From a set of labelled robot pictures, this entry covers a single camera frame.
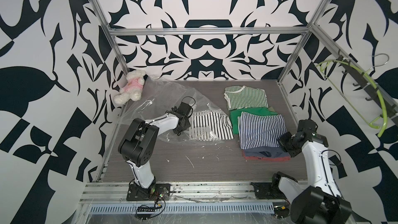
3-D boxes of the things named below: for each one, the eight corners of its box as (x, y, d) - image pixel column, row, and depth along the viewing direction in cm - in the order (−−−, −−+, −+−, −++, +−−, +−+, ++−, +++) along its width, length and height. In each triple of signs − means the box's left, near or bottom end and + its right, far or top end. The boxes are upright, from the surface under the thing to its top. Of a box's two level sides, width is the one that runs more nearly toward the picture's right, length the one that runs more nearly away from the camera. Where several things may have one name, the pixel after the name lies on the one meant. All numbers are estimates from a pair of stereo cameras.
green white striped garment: (226, 109, 105) (227, 105, 101) (223, 89, 116) (224, 85, 112) (267, 109, 105) (269, 105, 101) (260, 89, 116) (262, 85, 113)
